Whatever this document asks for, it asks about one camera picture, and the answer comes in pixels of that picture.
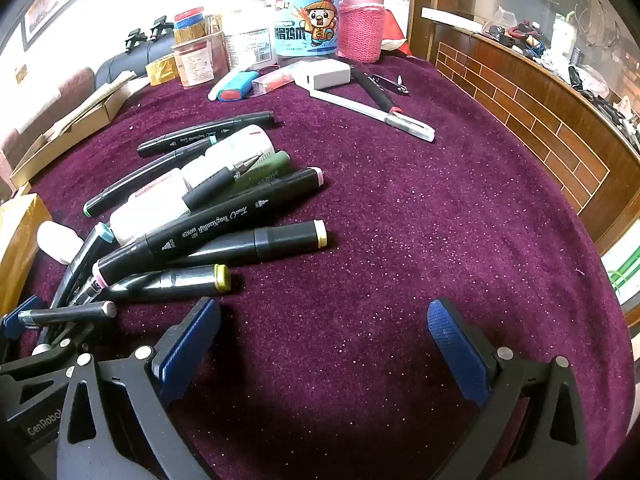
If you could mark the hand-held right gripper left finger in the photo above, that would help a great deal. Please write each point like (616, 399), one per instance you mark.
(190, 342)

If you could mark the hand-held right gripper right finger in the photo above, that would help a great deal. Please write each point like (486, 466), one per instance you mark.
(457, 350)

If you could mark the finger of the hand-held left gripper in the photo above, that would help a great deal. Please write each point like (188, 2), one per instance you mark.
(10, 322)
(57, 347)

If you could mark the grey-tip black pen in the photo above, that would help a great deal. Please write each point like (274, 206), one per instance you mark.
(65, 312)

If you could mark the black marker olive cap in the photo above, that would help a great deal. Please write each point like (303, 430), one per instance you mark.
(175, 282)

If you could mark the gold cardboard box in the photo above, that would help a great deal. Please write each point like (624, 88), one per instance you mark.
(17, 245)

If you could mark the white spray bottle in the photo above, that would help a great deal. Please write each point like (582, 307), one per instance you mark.
(57, 242)

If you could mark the black marker teal cap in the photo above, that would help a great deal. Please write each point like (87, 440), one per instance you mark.
(87, 255)

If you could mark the black marker pink cap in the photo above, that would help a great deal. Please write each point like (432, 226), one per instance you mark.
(210, 222)

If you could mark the black marker yellow cap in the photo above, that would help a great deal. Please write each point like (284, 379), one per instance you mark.
(280, 242)

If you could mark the white medicine bottle red label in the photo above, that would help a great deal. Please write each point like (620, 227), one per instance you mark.
(145, 210)

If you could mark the clear gel pen black grip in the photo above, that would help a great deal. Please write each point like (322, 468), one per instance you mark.
(210, 187)

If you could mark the dark green pen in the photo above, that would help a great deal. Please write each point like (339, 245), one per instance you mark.
(270, 167)

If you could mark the white bottle green label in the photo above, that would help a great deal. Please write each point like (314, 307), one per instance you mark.
(240, 147)

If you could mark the black marker green end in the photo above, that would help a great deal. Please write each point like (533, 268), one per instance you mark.
(145, 172)

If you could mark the brown cardboard box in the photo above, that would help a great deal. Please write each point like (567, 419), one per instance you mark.
(75, 125)

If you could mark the brown armchair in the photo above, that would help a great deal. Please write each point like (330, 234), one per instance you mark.
(45, 105)

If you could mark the wooden counter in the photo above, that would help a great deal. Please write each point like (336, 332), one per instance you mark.
(540, 120)

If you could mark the folded papers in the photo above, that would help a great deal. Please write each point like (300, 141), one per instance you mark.
(107, 92)

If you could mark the white pen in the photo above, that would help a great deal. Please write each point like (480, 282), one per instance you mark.
(370, 112)

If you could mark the blue case red end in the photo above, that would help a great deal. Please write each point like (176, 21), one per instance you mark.
(240, 87)

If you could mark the yellow tape roll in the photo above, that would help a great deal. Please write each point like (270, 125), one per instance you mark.
(161, 71)

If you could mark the black nail clipper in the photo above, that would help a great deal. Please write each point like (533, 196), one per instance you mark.
(392, 82)

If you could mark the black sofa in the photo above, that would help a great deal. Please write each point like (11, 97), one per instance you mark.
(120, 65)

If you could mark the clear jar red label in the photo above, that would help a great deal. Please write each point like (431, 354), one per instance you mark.
(197, 62)

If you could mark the white charger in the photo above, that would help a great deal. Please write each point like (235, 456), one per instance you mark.
(322, 74)

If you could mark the black clip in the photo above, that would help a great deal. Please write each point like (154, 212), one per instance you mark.
(135, 40)
(161, 27)

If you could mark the white plastic bottle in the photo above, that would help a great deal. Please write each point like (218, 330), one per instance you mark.
(247, 35)

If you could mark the toothpick jar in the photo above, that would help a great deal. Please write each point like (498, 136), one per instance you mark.
(190, 27)

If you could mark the pile of counter clutter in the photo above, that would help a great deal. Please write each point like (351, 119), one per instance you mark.
(550, 40)

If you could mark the red cloth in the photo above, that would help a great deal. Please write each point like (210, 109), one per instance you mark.
(395, 30)

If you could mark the blue printed canister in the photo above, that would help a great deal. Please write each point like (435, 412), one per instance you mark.
(305, 25)

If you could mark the pink bottle knit sleeve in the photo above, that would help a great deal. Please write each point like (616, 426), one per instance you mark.
(361, 25)

